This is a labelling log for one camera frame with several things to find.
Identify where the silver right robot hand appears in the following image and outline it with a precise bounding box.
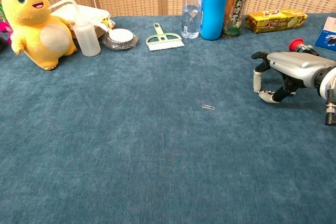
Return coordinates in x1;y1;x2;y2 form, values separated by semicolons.
250;51;336;103

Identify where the blue and white cookie box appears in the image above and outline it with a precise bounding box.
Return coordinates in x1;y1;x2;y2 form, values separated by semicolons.
313;16;336;52

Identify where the red emergency stop button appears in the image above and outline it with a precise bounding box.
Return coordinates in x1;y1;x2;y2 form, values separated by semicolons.
288;38;320;56

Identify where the white takeaway food box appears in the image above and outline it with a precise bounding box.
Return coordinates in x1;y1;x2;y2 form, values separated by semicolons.
51;4;116;39

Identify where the green and white brush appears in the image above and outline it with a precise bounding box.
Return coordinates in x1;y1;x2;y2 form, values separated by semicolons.
145;23;185;52

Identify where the green tea drink bottle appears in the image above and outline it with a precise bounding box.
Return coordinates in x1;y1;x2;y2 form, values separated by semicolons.
222;0;255;38

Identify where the blue fabric tablecloth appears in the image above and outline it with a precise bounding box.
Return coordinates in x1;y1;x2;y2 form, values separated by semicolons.
0;13;336;224

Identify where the yellow biscuit package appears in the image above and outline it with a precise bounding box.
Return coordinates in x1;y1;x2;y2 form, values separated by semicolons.
245;9;309;34

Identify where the round foil-wrapped white container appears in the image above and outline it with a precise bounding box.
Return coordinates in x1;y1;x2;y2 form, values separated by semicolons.
102;28;139;51

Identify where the clear water bottle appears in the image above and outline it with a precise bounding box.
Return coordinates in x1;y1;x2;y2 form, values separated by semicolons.
181;0;204;39

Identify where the white plastic squeeze bottle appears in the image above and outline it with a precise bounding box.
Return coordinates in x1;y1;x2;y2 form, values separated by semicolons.
48;0;101;57

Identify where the blue cylindrical bottle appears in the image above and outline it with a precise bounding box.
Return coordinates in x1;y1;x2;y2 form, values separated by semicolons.
199;0;232;41

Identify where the yellow plush dinosaur toy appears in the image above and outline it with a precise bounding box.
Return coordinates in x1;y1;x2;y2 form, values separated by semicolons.
1;0;78;71

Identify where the pink plush toy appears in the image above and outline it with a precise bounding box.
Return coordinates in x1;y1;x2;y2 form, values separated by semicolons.
0;3;14;51

